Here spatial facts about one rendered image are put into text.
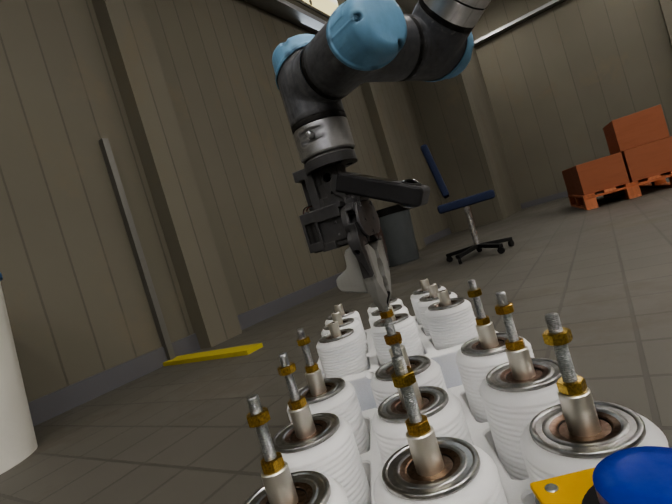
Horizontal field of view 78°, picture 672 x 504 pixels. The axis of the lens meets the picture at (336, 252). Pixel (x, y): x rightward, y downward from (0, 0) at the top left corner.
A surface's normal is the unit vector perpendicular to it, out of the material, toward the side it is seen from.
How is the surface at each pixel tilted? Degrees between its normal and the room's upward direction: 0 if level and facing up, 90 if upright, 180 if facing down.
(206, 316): 90
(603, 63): 90
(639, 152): 90
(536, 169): 90
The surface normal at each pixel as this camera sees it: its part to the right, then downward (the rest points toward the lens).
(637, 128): -0.43, 0.14
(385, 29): 0.54, -0.15
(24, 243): 0.80, -0.23
